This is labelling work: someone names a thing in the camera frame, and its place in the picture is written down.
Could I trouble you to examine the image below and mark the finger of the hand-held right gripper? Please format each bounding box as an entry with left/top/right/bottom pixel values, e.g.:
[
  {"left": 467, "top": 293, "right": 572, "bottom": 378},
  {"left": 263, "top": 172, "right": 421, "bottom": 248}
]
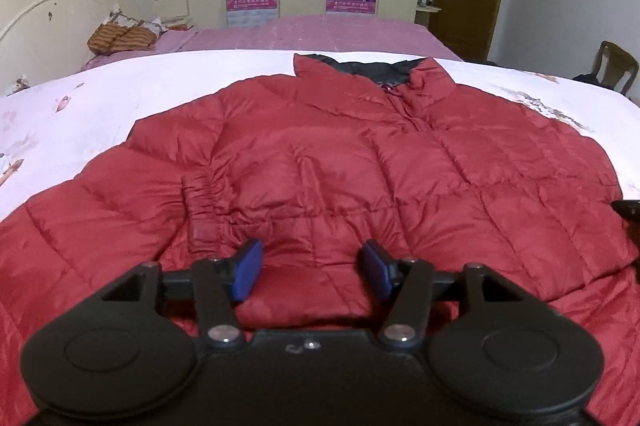
[{"left": 611, "top": 200, "right": 640, "bottom": 221}]

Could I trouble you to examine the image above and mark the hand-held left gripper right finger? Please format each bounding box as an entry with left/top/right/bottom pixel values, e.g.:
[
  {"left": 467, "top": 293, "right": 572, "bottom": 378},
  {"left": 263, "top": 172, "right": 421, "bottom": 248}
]
[{"left": 359, "top": 239, "right": 524, "bottom": 351}]

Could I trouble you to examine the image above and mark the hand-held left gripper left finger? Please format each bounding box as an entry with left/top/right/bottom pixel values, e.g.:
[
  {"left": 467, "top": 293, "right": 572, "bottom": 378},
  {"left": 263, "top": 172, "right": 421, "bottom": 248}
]
[{"left": 101, "top": 239, "right": 264, "bottom": 351}]

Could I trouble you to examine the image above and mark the red puffer jacket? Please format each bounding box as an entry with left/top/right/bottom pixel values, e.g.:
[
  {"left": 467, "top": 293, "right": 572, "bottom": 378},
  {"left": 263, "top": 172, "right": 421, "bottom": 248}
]
[{"left": 0, "top": 53, "right": 640, "bottom": 426}]

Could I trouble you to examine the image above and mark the dark wooden chair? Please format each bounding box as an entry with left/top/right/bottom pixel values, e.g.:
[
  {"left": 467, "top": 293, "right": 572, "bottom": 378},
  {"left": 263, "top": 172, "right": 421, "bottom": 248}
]
[{"left": 572, "top": 40, "right": 640, "bottom": 97}]

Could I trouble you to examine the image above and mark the white floral bed sheet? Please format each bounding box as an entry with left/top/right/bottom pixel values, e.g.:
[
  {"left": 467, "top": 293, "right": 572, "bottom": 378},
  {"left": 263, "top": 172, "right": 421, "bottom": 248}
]
[{"left": 0, "top": 50, "right": 640, "bottom": 227}]

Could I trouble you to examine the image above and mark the pink bedspread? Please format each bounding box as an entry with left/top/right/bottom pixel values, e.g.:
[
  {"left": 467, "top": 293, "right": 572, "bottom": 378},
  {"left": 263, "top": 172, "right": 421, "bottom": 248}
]
[{"left": 77, "top": 14, "right": 462, "bottom": 74}]

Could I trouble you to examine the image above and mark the striped orange cloth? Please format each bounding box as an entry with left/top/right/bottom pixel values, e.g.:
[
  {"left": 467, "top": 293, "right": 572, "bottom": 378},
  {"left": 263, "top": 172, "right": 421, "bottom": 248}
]
[{"left": 87, "top": 22, "right": 159, "bottom": 55}]

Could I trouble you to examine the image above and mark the cream wooden headboard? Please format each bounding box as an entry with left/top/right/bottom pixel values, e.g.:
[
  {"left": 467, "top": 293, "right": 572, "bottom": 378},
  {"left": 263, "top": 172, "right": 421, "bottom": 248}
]
[{"left": 0, "top": 0, "right": 147, "bottom": 96}]

